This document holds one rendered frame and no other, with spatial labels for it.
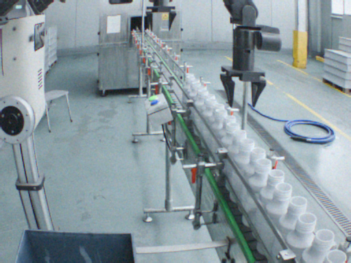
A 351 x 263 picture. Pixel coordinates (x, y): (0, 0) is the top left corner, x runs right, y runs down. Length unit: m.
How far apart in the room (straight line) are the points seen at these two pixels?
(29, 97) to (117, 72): 4.65
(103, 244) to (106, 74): 4.83
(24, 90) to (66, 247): 0.46
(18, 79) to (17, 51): 0.09
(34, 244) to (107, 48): 4.80
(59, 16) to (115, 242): 10.53
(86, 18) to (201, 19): 3.73
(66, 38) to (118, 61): 5.80
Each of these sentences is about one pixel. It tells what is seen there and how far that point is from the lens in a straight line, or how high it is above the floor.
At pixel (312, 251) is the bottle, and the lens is 0.56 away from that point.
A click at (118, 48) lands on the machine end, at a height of 0.78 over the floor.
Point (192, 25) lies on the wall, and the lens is 11.27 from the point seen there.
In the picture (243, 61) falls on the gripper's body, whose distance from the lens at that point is 0.85.
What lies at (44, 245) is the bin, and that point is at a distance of 0.96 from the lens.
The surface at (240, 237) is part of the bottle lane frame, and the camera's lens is 0.80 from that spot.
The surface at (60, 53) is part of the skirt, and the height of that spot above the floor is 0.11.
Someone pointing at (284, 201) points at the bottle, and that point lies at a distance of 0.67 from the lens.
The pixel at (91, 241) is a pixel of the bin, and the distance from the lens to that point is 0.91.
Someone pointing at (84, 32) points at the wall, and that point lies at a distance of 11.11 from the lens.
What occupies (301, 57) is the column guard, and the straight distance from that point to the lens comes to 9.73.
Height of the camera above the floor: 1.49
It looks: 21 degrees down
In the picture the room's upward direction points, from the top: 1 degrees clockwise
